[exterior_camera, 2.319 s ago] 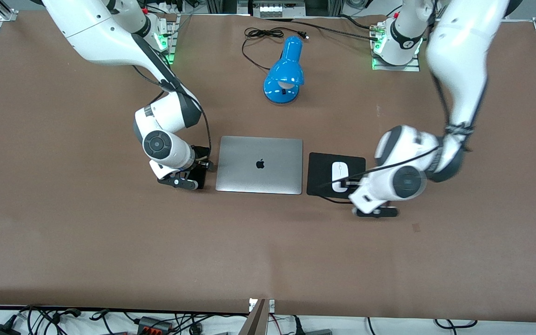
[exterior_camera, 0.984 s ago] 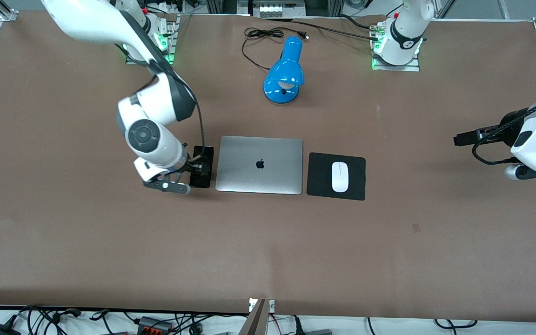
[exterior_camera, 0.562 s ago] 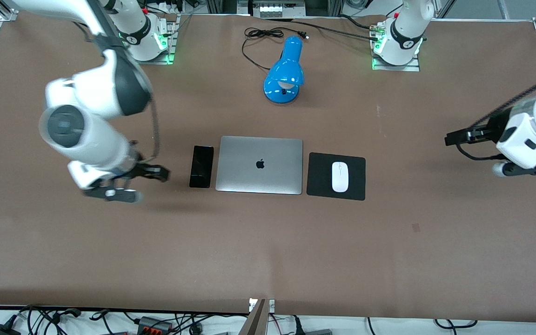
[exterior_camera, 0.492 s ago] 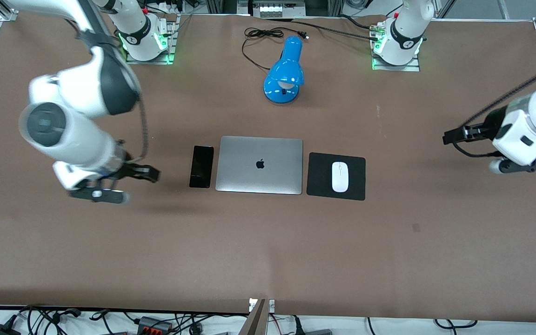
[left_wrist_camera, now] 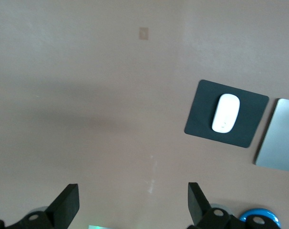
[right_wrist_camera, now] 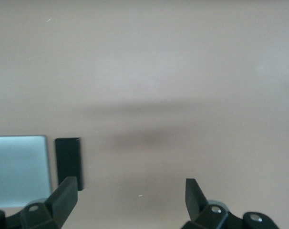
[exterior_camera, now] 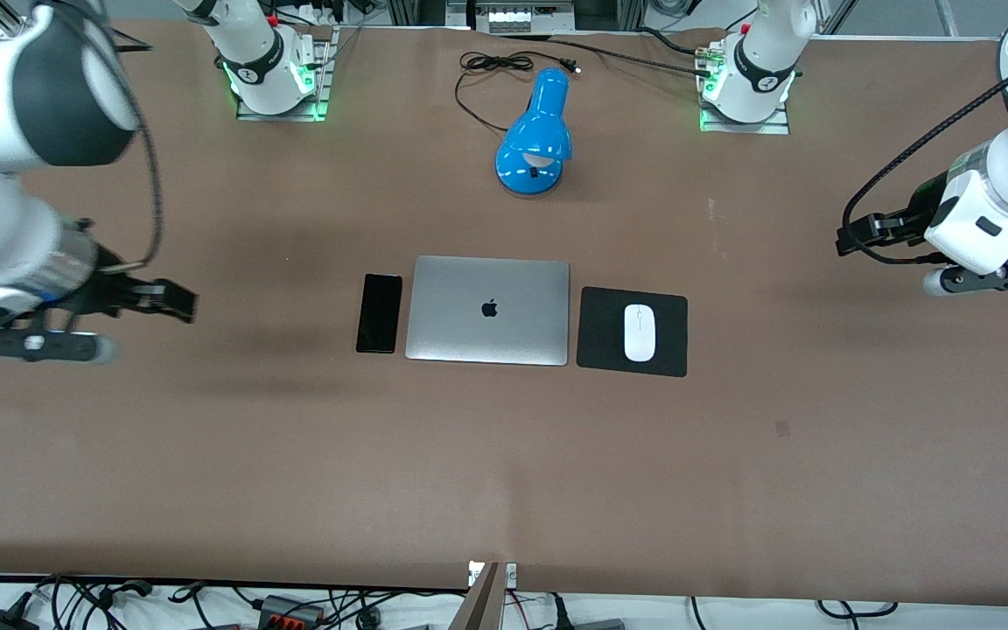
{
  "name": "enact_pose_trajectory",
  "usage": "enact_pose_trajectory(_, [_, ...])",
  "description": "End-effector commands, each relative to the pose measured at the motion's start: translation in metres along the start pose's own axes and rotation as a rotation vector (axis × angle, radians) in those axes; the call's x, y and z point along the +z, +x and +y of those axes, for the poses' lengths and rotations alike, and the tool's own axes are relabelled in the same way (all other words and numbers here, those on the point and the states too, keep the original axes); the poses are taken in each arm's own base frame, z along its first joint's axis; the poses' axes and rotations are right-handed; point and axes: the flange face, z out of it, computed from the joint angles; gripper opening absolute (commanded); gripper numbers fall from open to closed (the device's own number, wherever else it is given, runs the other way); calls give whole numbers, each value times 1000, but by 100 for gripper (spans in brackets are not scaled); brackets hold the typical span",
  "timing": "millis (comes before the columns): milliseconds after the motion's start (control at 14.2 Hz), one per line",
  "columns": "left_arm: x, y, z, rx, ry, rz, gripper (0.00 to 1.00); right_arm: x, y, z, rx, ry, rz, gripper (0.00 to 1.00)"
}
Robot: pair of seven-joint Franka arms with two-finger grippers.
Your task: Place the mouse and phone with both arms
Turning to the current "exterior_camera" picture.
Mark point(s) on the blue desk lamp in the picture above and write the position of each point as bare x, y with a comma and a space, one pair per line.
535, 131

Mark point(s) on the silver laptop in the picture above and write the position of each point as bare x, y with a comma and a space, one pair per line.
487, 328

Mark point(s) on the black smartphone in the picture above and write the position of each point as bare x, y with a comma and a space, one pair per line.
379, 313

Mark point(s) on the white computer mouse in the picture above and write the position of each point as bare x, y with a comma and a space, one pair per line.
640, 332

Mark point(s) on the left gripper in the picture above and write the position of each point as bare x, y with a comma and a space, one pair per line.
908, 219

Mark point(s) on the brown wooden post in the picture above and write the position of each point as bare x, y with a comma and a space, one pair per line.
479, 604

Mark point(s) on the grey box orange connectors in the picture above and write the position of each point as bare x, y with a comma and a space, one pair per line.
292, 611

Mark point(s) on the white power strip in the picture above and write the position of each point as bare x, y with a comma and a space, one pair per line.
510, 19

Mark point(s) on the black mouse pad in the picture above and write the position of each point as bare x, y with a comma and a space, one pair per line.
596, 332

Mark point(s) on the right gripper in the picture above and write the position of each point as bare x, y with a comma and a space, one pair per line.
107, 290

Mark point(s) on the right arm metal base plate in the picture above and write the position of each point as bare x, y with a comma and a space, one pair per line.
281, 112

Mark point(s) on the black power adapter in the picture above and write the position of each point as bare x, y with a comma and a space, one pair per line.
1, 619

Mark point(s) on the aluminium frame profile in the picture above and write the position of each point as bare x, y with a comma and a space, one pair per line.
416, 10

